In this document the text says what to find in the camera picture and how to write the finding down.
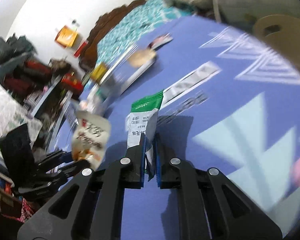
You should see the white orange snack wrapper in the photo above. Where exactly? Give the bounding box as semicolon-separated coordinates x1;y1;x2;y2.
71;111;111;170

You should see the green white snack wrapper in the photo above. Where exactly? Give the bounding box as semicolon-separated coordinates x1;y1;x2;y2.
126;90;164;180

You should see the cluttered metal shelf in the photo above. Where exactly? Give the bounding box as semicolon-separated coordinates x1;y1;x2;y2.
0;36;80;141

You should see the red gift box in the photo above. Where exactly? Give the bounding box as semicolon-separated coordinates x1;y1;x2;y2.
61;73;84;95

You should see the blue patterned bed blanket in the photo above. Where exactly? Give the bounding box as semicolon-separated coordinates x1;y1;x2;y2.
48;15;300;240

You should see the yellow red medicine box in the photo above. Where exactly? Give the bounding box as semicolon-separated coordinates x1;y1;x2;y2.
90;62;108;83

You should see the dark carved wooden headboard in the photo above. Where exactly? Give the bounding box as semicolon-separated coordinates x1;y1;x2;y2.
79;0;146;72

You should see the white book with butterfly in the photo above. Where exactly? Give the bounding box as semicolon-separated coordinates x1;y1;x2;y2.
99;44;157;98

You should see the dark red foil sachet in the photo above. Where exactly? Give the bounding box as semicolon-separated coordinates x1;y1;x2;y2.
148;33;173;50

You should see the teal patterned bed sheet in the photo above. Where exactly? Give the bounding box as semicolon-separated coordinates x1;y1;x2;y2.
96;0;194;64

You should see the orange red wall calendar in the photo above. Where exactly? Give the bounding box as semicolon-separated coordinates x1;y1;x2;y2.
55;25;89;58

